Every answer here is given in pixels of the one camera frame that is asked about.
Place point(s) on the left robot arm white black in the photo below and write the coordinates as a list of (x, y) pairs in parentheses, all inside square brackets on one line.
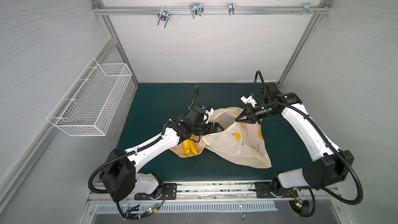
[(120, 175)]

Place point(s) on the pink wavy fruit plate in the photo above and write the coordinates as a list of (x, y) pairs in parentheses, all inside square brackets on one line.
[(178, 150)]

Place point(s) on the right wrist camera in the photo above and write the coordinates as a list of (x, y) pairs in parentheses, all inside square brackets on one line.
[(249, 99)]

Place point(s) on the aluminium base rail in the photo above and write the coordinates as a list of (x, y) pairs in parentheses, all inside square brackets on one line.
[(212, 191)]

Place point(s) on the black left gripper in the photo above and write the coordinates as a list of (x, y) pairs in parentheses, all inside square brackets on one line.
[(209, 127)]

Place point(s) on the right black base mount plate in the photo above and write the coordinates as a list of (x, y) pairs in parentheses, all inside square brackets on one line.
[(262, 189)]

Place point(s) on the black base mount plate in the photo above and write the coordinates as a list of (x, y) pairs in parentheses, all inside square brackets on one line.
[(262, 189), (164, 191)]

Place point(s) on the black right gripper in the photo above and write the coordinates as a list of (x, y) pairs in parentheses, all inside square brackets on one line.
[(251, 114)]

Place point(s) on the small metal bracket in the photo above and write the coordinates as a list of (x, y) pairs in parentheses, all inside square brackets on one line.
[(231, 9)]

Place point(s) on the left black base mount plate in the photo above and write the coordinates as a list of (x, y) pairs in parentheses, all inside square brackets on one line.
[(164, 191)]

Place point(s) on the metal u-bolt clamp middle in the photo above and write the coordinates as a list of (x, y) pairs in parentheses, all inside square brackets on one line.
[(196, 9)]

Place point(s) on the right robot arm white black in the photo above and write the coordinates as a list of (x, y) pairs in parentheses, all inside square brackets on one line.
[(329, 164)]

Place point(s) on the cream banana print plastic bag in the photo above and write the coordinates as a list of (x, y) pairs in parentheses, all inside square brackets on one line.
[(239, 143)]

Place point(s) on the metal u-bolt clamp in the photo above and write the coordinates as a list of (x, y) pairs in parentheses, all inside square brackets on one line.
[(196, 9), (163, 16)]

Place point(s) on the white wire basket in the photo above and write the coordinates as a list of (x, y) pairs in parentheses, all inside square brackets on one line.
[(89, 105)]

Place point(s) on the metal u-bolt clamp left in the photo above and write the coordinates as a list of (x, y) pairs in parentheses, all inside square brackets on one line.
[(163, 16)]

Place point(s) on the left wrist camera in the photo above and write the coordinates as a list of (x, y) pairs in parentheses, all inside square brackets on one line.
[(199, 114)]

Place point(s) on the white vent grille strip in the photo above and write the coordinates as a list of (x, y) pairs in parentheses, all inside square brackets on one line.
[(193, 207)]

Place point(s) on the metal bolt clamp right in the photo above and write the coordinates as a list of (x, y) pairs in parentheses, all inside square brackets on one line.
[(306, 10)]

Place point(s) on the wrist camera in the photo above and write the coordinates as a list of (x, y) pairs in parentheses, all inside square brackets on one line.
[(199, 114), (249, 99)]

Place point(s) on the aluminium crossbar rail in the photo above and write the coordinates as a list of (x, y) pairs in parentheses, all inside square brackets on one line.
[(208, 10)]

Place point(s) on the yellow banana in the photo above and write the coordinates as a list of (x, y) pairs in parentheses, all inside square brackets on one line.
[(186, 147), (192, 146)]

